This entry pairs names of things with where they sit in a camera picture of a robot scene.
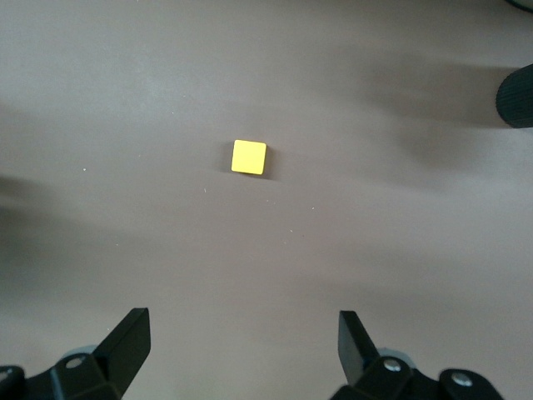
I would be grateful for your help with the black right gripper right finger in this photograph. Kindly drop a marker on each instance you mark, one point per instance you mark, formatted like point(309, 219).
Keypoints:
point(358, 354)

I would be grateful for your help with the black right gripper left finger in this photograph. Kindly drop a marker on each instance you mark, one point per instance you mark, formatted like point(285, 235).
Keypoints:
point(125, 346)

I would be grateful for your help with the yellow cube block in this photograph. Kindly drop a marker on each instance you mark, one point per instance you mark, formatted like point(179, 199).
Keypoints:
point(248, 156)

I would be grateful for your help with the brown table cover sheet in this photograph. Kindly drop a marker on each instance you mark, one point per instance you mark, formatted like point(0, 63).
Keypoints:
point(166, 229)

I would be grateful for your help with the black ribbed cylinder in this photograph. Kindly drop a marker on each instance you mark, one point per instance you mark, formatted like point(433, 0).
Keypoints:
point(516, 98)

